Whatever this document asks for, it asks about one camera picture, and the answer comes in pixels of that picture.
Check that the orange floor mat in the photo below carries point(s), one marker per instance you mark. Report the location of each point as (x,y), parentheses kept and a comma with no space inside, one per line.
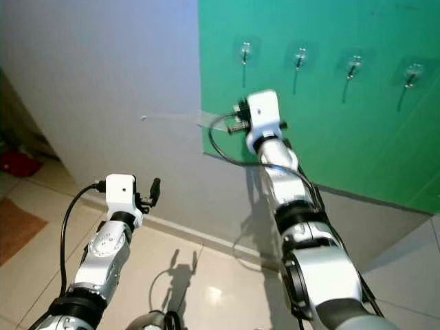
(10,230)

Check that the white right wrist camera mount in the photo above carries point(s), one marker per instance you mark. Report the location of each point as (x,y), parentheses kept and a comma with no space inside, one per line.
(265,113)

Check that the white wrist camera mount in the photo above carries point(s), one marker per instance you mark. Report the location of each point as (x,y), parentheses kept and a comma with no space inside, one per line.
(120,189)
(265,113)

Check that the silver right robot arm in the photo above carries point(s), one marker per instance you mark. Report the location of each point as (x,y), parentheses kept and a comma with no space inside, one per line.
(316,268)

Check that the red object on floor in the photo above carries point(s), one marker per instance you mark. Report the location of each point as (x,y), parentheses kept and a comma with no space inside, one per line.
(17,163)

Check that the green corrugated plastic board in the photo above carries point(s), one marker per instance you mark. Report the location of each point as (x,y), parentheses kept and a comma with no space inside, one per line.
(350,137)

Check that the robot dark grey leg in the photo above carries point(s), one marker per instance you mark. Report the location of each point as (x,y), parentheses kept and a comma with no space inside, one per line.
(148,322)

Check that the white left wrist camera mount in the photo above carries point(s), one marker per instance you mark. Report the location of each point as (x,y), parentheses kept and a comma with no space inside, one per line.
(120,189)

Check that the clear tape strip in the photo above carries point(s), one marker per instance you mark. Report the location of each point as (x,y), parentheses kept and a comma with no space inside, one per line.
(210,120)

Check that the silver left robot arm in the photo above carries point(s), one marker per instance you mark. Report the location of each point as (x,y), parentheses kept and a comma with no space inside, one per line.
(103,265)

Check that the clear adhesive wall hook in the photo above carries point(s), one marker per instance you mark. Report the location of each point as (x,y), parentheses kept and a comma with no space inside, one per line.
(245,51)
(354,67)
(300,57)
(412,72)

